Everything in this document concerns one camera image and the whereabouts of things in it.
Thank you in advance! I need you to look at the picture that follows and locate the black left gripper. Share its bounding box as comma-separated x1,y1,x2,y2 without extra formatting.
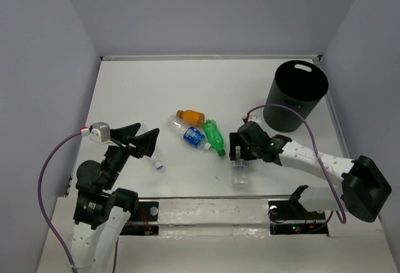
102,121,160,187

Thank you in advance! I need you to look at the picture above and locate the clear bottle white green label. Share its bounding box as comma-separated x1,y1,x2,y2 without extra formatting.
231,146,249,189

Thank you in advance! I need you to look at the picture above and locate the clear bottle blue white cap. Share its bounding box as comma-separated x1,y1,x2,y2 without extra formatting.
139,122,165,171

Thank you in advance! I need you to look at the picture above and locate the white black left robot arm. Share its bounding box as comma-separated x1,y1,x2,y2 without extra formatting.
71,122,160,272

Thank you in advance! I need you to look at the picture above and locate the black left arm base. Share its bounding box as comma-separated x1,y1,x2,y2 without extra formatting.
120,201,159,236

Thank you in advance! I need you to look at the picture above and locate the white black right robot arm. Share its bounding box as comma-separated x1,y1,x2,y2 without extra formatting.
230,121,392,222

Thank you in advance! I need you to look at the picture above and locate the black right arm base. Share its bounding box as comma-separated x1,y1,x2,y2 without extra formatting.
267,186,329,236

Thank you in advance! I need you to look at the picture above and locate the black round bin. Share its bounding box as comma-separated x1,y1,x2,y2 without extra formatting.
263,60,329,132

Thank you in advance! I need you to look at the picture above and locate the green plastic bottle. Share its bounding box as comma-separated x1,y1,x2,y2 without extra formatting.
202,119,226,157

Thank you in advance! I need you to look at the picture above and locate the clear bottle blue label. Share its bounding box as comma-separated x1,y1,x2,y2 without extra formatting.
167,116,211,151

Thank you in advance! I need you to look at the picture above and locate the orange plastic bottle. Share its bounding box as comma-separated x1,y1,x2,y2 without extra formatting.
176,110,205,128

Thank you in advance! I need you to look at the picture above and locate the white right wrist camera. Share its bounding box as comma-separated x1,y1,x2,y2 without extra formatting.
242,115,261,124

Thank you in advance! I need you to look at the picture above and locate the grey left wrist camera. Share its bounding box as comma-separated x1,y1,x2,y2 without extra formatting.
80,122,111,144

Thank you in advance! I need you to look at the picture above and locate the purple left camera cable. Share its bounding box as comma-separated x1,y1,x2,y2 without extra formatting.
36,131,119,273

